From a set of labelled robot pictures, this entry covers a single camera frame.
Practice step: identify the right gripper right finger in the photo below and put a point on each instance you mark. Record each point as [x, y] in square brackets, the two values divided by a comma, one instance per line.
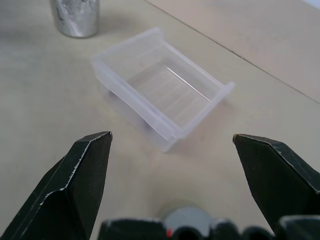
[280, 180]

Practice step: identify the shiny silver metal can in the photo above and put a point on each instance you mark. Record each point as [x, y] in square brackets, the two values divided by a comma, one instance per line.
[77, 20]

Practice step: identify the clear plastic tray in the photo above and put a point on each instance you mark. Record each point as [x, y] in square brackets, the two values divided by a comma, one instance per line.
[165, 100]

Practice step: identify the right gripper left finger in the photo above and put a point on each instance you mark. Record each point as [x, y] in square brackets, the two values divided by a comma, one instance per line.
[62, 195]

